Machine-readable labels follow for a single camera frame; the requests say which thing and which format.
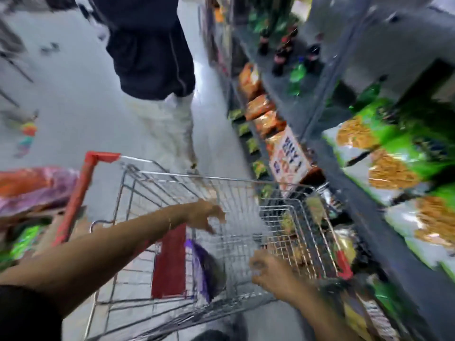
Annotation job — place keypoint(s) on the cluster of green bottles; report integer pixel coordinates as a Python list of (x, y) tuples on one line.
[(261, 21)]

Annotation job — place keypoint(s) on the grey metal shelving rack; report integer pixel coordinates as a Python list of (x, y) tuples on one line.
[(369, 230)]

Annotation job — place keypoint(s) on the row of small green packets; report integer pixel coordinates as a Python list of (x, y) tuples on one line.
[(253, 145)]

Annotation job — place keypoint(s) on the person's right forearm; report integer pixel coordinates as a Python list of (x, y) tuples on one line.
[(320, 319)]

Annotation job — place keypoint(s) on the colourful toy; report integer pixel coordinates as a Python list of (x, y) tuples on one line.
[(27, 133)]

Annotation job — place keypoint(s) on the row of orange snack packets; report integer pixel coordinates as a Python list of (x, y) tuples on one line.
[(257, 106)]

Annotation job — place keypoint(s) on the pink orange plastic bag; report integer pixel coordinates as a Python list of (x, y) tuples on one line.
[(35, 189)]

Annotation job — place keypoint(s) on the person's left hand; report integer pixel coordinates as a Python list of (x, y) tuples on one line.
[(202, 214)]

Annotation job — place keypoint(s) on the white red promo sign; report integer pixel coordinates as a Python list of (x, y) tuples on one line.
[(289, 156)]

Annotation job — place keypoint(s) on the person's left forearm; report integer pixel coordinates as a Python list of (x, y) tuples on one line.
[(89, 255)]

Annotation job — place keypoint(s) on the person's right hand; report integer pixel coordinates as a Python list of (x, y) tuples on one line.
[(275, 277)]

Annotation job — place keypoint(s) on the green foil snack packet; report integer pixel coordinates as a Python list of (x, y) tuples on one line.
[(385, 294)]

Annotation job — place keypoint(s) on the bright green snack packet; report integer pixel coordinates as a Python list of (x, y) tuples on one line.
[(25, 241)]

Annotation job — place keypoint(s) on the person's black sleeve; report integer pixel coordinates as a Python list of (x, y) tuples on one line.
[(28, 316)]

